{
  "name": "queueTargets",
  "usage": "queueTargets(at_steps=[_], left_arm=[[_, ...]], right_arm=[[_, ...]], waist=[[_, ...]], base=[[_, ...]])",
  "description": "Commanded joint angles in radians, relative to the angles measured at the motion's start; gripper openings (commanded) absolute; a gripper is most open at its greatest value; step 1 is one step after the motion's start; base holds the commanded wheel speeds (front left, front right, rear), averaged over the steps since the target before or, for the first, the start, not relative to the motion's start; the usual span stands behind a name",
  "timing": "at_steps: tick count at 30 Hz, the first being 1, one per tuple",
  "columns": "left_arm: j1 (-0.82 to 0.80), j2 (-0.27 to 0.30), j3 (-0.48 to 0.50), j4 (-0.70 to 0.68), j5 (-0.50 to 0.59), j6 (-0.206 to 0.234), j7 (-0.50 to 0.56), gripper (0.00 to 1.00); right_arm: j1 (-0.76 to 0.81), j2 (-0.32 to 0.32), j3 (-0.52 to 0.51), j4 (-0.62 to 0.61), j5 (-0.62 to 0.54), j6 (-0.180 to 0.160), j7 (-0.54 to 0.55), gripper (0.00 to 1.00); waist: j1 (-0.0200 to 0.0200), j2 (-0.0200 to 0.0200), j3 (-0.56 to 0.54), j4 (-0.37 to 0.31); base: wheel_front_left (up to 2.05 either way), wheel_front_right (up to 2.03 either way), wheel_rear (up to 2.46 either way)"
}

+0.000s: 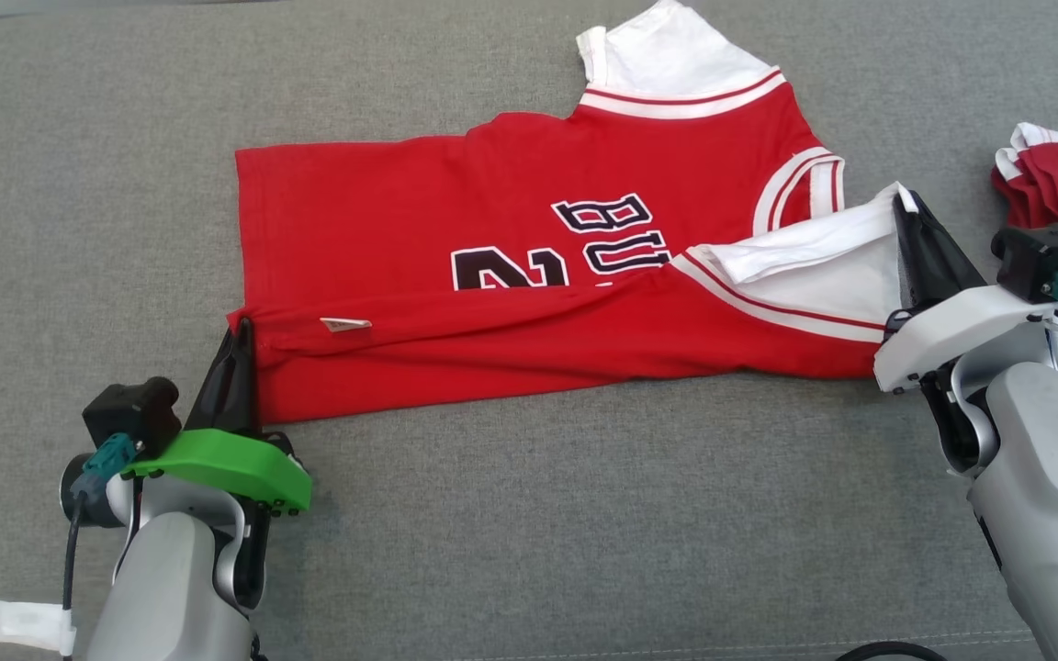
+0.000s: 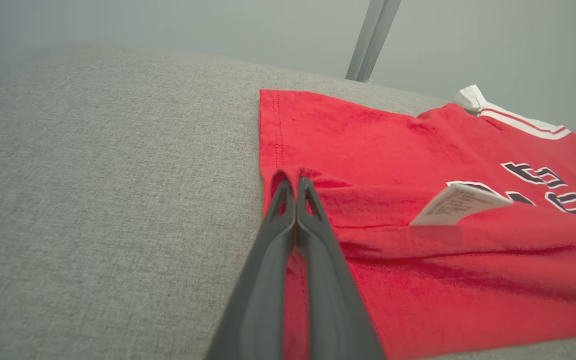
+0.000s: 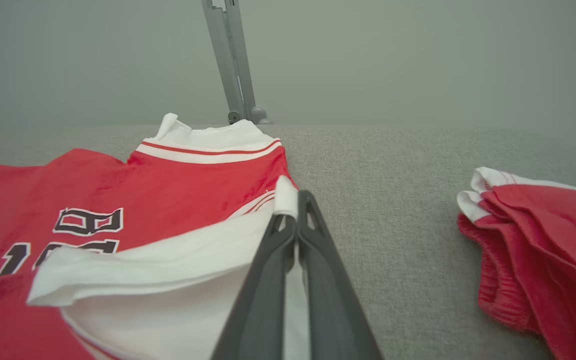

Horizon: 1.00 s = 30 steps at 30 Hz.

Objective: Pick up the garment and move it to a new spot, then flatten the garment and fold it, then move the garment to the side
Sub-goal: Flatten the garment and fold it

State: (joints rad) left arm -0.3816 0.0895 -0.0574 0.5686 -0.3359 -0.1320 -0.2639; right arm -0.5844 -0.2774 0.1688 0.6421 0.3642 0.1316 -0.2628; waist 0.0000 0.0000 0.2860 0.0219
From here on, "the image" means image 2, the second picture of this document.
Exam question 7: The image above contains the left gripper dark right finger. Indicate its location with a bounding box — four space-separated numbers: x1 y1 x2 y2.
295 176 387 360

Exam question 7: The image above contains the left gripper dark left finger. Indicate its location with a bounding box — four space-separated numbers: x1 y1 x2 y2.
205 176 297 360

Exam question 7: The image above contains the red jersey with white sleeves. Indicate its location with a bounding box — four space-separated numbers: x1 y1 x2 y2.
258 84 576 360

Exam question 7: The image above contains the grey fabric sofa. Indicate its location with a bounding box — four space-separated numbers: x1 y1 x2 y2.
0 42 576 360

